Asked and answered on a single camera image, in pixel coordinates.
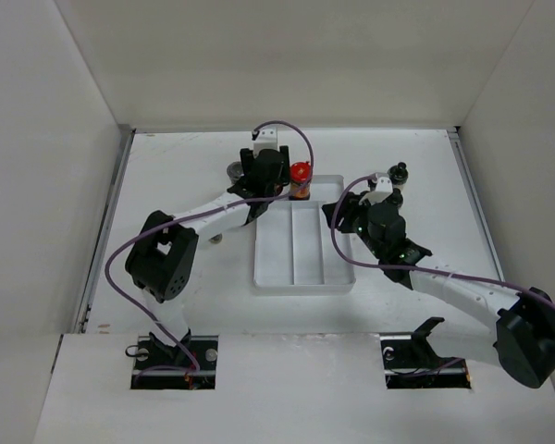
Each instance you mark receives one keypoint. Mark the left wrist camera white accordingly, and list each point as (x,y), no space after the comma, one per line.
(265,138)

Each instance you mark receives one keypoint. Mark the black cap brown granule dispenser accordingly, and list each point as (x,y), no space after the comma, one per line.
(395,198)

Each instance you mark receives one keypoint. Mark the red lid sauce jar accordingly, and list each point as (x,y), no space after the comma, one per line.
(300,172)

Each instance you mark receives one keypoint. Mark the white plastic organizer tray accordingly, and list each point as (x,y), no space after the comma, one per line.
(293,252)

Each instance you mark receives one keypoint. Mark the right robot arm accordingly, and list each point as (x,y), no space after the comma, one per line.
(521,322)

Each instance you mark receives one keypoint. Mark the black cap white powder dispenser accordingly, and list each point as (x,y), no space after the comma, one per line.
(398,175)

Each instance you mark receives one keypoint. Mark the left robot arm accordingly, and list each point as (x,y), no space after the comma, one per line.
(160,264)

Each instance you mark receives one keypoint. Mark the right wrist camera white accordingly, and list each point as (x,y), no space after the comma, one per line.
(380,188)

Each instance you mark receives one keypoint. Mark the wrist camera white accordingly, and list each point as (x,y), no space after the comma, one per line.
(380,188)
(265,138)

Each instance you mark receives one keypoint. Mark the red label spice bottle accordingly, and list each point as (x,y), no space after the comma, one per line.
(217,238)

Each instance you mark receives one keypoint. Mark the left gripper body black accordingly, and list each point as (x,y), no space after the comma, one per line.
(284,176)

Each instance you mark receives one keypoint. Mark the clear cap salt grinder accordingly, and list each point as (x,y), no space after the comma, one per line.
(234,172)

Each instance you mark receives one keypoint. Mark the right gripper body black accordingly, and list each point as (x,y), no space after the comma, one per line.
(360,225)

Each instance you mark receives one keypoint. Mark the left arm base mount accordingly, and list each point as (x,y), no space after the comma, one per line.
(158,366)

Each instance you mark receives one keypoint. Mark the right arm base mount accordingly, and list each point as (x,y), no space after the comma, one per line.
(410,362)

